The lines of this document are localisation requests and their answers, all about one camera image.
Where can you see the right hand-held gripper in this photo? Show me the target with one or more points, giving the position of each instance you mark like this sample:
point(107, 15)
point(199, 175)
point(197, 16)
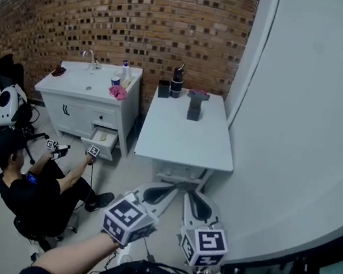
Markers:
point(206, 247)

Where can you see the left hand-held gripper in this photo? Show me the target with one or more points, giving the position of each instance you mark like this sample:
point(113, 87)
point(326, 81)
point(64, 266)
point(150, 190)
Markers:
point(126, 222)

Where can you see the grey holder box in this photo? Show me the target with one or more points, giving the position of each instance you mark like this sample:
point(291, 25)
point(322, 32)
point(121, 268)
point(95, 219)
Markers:
point(194, 111)

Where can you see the person's left forearm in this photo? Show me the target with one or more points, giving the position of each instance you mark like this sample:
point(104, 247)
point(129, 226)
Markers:
point(77, 256)

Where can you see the white folding table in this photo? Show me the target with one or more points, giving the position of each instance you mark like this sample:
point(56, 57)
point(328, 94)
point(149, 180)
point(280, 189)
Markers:
point(184, 135)

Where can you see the white open drawer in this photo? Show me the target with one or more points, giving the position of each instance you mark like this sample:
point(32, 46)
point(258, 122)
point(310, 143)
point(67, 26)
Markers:
point(100, 145)

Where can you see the beige paper piece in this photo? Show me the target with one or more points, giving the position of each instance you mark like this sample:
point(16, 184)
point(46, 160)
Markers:
point(104, 137)

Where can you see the dark square container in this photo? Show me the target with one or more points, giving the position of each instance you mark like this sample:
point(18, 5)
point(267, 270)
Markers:
point(163, 90)

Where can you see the grey cloth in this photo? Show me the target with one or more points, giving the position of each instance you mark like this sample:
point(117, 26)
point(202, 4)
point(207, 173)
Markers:
point(203, 97)

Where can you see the pink cloth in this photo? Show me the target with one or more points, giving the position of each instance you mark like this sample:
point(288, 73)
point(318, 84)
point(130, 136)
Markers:
point(118, 92)
point(199, 92)

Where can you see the black bottle with white band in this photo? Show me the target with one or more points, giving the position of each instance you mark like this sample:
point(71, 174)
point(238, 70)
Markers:
point(176, 86)

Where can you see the beige wooden strips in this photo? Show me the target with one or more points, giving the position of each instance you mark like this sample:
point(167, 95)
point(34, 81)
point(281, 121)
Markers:
point(128, 81)

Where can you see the blue and white mug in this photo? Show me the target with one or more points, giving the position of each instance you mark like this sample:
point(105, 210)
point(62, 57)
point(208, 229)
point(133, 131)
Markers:
point(115, 81)

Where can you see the white sink cabinet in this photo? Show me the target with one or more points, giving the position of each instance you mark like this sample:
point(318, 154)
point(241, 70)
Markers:
point(74, 102)

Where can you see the white spray bottle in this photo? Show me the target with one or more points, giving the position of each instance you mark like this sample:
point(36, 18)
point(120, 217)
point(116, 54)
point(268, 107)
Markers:
point(125, 72)

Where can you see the chrome faucet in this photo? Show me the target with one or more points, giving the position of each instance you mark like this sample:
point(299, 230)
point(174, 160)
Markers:
point(90, 57)

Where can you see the dark red cloth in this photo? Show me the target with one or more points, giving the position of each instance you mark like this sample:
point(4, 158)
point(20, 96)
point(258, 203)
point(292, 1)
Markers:
point(59, 71)

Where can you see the white rounded pod device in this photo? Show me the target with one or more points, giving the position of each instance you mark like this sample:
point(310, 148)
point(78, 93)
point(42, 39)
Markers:
point(7, 105)

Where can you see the black office chair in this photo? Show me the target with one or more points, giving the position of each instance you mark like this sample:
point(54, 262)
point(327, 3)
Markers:
point(7, 68)

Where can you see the white wall pipe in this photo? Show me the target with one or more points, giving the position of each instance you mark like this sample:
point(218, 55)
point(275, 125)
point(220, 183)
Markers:
point(253, 59)

